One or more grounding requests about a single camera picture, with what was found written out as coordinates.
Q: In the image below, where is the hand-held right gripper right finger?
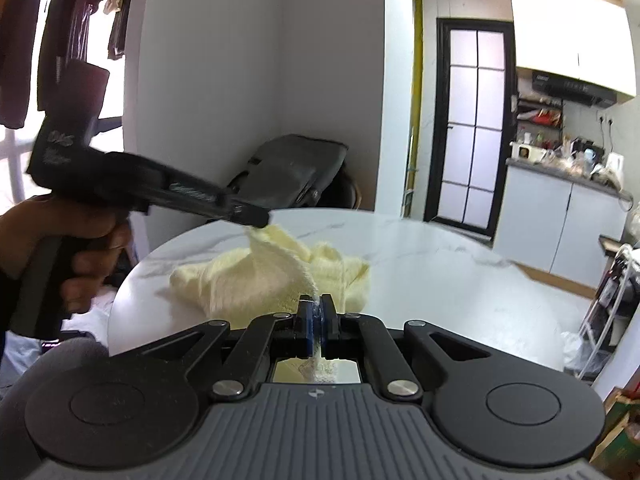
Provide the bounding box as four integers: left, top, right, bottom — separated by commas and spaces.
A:
320, 294, 493, 398

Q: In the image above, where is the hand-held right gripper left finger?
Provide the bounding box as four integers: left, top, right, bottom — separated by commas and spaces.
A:
107, 297, 317, 398

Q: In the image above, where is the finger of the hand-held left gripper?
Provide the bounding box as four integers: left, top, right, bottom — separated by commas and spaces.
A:
146, 156, 272, 228

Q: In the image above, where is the pale yellow towel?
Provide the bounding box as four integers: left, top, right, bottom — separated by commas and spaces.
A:
170, 224, 372, 385

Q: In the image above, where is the person's left forearm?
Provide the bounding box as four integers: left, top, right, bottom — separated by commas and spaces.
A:
0, 267, 21, 346

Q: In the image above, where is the person's left hand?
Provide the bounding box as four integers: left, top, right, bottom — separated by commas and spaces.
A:
0, 194, 134, 316

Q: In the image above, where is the grey backpack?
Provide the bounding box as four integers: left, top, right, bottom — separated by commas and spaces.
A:
225, 134, 349, 211

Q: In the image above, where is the dark maroon hanging garment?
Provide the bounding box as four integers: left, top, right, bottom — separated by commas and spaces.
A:
0, 0, 51, 130

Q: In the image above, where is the dark chair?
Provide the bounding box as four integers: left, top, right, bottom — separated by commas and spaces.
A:
320, 172, 362, 210

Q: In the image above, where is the black hanging garment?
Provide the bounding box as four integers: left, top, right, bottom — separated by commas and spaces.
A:
37, 0, 113, 113

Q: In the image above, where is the yellow pipe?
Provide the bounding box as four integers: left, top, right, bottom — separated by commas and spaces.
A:
408, 0, 424, 218

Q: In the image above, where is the white kitchen base cabinet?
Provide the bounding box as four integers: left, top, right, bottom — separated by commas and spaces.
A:
492, 157, 633, 288

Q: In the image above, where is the clear plastic bag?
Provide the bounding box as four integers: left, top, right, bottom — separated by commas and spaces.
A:
561, 330, 597, 377

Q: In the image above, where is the black framed glass door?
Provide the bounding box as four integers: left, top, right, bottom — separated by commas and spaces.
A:
424, 17, 516, 247

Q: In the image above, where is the white countertop appliance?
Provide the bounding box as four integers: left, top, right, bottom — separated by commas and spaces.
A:
510, 141, 547, 162

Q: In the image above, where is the black kitchen shelf rack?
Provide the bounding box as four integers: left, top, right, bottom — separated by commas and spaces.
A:
515, 96, 566, 150

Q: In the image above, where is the black range hood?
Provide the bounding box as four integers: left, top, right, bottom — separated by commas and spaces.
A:
531, 71, 617, 109

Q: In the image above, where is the white upper cabinet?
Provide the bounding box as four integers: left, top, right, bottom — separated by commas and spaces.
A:
507, 0, 638, 100

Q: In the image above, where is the white metal frame rack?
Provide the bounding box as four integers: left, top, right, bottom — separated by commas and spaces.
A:
579, 242, 637, 380

